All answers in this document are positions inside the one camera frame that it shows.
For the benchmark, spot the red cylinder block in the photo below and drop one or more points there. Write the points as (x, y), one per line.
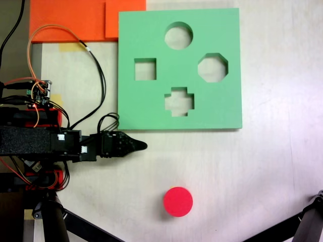
(178, 201)

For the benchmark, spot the green shape sorting board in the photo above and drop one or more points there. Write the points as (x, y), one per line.
(141, 113)

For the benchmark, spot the yellow tape piece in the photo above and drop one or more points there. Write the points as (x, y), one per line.
(57, 99)
(69, 47)

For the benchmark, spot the small circuit board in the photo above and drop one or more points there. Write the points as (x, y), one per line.
(40, 92)

